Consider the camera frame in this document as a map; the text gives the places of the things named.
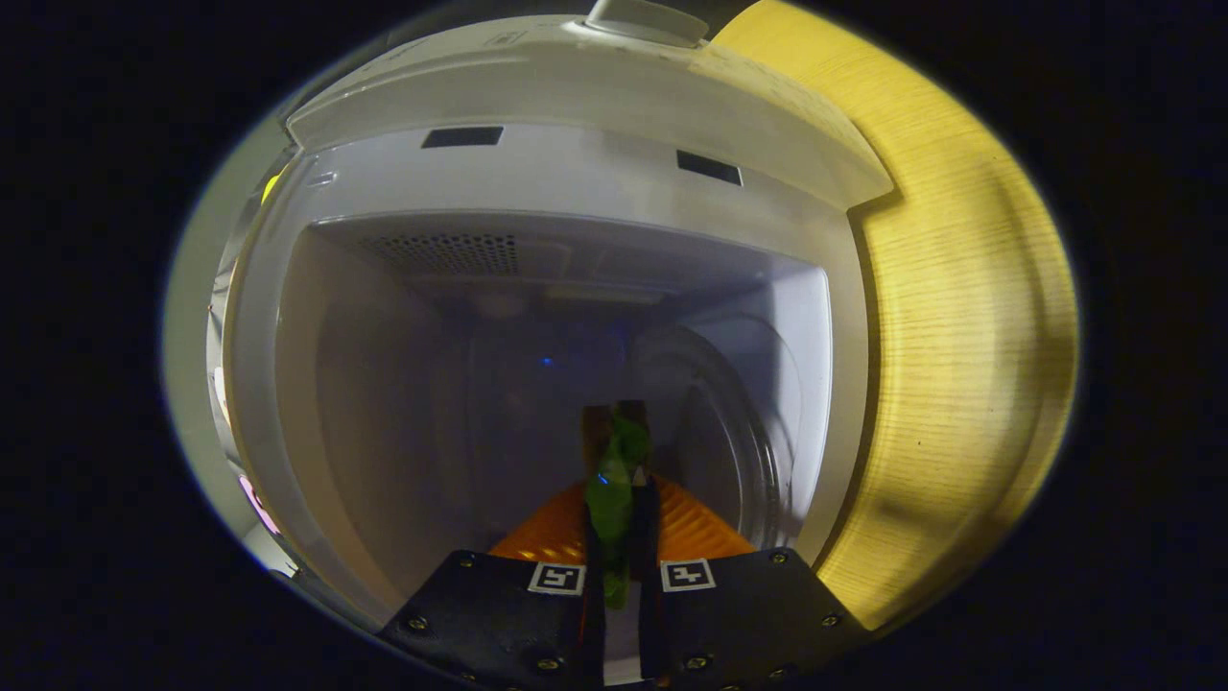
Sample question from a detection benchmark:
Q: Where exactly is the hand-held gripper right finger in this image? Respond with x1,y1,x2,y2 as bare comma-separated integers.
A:
638,475,874,687

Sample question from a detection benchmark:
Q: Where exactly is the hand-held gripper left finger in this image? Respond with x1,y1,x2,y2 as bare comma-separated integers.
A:
379,480,605,687

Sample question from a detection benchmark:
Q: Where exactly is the brown bread lettuce sandwich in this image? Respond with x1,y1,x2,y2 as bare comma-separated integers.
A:
580,401,658,610

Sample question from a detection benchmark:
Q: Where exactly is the white microwave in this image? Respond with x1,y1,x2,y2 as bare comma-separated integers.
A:
206,0,898,634

